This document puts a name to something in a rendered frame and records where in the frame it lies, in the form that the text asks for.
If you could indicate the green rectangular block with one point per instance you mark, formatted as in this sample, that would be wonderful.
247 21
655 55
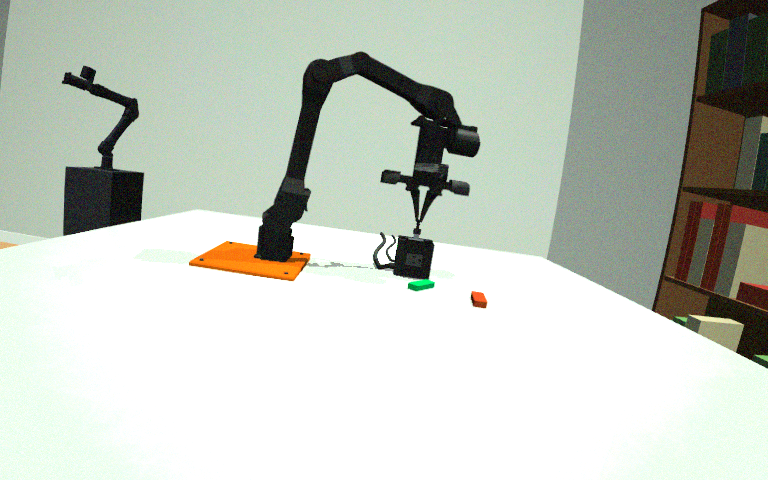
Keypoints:
421 285

